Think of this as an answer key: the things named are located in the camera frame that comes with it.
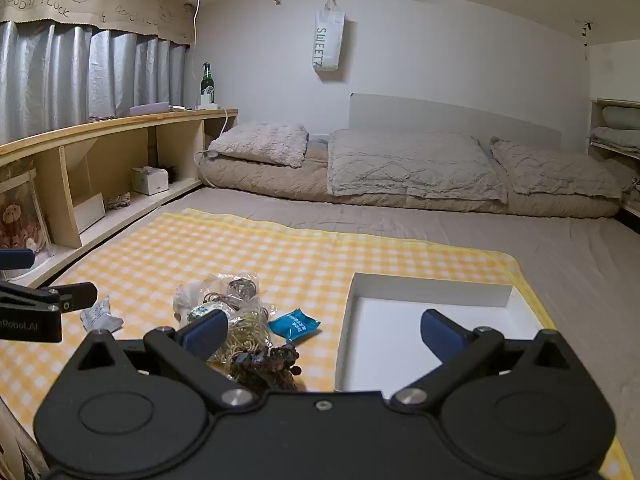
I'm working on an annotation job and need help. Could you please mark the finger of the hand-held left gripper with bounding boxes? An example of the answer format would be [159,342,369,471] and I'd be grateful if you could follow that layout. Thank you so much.
[0,248,37,272]
[0,281,98,314]

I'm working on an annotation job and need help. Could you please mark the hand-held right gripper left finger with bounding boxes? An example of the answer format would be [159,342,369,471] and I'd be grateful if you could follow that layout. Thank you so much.
[62,308,256,416]

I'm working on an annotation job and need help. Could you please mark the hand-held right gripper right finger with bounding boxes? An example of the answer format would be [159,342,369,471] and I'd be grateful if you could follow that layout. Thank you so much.
[387,308,576,413]

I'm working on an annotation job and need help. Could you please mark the clear bag with blue-dotted item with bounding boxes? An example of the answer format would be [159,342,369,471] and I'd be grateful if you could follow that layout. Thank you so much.
[173,282,227,326]

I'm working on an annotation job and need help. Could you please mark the white printed packet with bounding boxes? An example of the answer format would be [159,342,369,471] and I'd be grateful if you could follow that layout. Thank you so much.
[80,296,124,333]

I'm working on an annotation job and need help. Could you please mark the clear bag of rubber bands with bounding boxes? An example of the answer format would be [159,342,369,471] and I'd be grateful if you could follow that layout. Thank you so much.
[207,305,277,367]

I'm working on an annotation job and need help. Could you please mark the white shallow box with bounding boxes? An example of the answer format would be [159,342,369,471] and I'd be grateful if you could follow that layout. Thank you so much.
[334,272,546,393]

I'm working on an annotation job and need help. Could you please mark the clear bag of dark hair ties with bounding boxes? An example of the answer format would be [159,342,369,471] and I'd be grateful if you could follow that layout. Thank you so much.
[207,272,261,307]

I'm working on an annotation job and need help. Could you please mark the dark scrunchie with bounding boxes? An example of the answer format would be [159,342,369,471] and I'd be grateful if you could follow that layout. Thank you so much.
[230,344,303,393]

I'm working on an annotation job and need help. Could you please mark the blue packet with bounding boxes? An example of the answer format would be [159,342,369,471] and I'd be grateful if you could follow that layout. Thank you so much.
[268,308,321,343]

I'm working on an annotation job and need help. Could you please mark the teddy bear print bag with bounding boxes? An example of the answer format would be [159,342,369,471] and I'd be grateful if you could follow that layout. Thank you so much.
[0,170,53,266]

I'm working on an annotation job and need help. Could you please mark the wooden board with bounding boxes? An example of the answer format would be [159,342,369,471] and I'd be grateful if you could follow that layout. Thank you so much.
[72,192,107,233]

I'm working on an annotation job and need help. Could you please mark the yellow checkered mat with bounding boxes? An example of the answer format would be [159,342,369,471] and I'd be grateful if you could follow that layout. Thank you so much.
[0,208,633,480]

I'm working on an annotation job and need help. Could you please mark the white tissue box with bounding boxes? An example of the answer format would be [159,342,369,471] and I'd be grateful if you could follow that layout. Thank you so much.
[131,166,170,196]

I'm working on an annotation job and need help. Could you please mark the wooden shelf unit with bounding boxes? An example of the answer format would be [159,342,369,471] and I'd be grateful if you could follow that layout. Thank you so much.
[0,108,240,288]

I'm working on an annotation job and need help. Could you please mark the large beige pillow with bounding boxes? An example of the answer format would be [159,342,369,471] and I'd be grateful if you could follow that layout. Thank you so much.
[327,128,508,204]

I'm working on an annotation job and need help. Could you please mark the grey curtain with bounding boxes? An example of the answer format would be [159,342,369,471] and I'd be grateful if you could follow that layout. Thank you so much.
[0,20,193,146]

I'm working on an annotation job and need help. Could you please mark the fluffy beige pillow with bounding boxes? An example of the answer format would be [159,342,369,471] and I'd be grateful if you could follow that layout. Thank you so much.
[207,122,309,168]

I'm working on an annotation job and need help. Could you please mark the quilted beige pillow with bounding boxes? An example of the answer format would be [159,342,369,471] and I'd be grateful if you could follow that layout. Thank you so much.
[490,136,622,200]

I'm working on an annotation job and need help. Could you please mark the lavender flat box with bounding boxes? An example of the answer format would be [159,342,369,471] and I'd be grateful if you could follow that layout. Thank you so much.
[129,102,171,117]

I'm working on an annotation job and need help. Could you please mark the green glass bottle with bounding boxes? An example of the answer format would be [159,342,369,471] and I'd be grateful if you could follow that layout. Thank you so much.
[200,61,215,103]

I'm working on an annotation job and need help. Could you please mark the white open closet shelf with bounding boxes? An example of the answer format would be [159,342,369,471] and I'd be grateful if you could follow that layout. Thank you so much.
[587,97,640,221]

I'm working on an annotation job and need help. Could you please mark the folded pale bedding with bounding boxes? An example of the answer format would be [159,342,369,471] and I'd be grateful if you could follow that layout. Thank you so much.
[590,106,640,150]

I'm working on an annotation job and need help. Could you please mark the white hanging bag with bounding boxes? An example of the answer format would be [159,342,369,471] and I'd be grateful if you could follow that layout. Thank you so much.
[313,0,347,73]

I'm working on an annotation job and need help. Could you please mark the white charging cable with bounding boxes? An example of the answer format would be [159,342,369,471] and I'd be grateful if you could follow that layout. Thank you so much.
[195,109,232,161]

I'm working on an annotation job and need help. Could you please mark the white hanging cable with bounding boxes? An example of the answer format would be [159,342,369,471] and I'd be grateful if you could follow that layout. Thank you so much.
[191,0,207,43]

